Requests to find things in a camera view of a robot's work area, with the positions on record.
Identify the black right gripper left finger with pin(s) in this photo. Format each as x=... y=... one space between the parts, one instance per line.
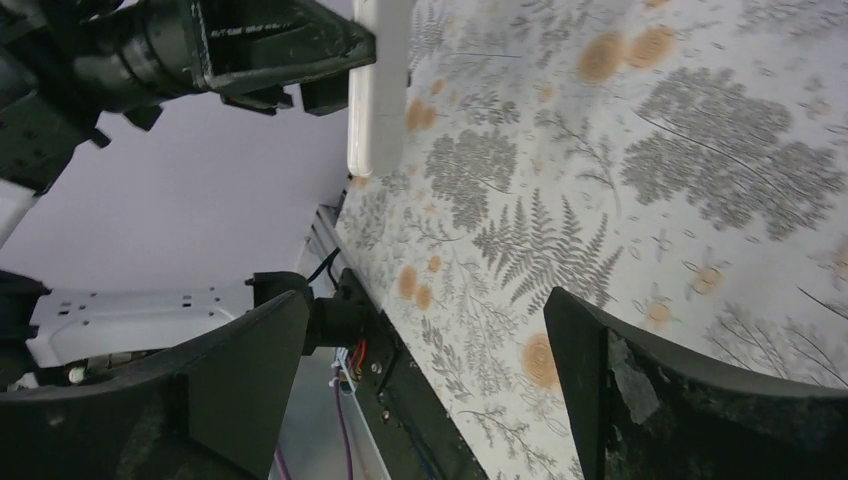
x=209 y=408

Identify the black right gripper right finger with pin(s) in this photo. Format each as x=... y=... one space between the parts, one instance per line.
x=643 y=407

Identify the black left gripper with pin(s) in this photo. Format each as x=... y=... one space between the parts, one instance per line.
x=64 y=63

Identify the white air conditioner remote control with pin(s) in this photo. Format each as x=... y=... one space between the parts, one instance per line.
x=377 y=92

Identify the floral patterned table mat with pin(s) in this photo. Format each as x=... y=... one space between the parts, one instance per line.
x=681 y=164

